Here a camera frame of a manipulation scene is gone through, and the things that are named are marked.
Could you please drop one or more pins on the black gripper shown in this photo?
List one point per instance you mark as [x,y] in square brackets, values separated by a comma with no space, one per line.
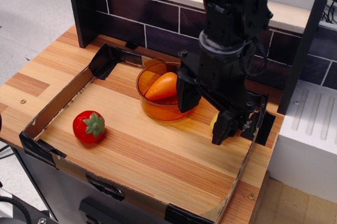
[220,80]

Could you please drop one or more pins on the orange toy carrot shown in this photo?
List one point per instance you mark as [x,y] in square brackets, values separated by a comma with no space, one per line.
[163,87]

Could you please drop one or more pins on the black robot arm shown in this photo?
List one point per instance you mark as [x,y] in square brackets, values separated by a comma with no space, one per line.
[232,27]

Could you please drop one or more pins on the orange transparent plastic pot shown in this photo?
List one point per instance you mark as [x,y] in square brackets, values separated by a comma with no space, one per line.
[163,109]

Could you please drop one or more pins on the cardboard fence with black tape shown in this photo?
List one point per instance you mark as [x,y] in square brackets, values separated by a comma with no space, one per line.
[169,169]

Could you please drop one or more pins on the yellow toy potato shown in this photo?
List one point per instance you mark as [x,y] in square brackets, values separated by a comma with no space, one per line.
[213,121]

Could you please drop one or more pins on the white toy sink unit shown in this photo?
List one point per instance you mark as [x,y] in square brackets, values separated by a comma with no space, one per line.
[304,156]

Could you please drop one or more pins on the dark brick-pattern backsplash shelf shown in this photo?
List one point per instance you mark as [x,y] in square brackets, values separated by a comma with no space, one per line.
[169,26]

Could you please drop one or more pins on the red toy strawberry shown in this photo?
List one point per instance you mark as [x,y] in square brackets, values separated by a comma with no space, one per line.
[89,126]

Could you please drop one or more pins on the black equipment lower left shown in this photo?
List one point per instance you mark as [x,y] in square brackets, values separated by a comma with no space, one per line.
[14,210]

